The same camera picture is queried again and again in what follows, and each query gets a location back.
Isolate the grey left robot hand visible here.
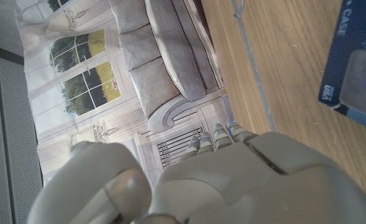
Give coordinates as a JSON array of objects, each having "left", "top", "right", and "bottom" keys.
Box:
[{"left": 27, "top": 121, "right": 366, "bottom": 224}]

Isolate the blue and white package box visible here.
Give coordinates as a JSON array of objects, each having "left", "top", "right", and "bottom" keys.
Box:
[{"left": 318, "top": 0, "right": 366, "bottom": 134}]

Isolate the printed living room backdrop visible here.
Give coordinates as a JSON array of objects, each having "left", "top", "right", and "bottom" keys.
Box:
[{"left": 14, "top": 0, "right": 233, "bottom": 187}]

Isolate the grey perforated panel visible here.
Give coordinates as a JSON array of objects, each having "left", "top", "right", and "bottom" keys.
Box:
[{"left": 0, "top": 42, "right": 44, "bottom": 224}]

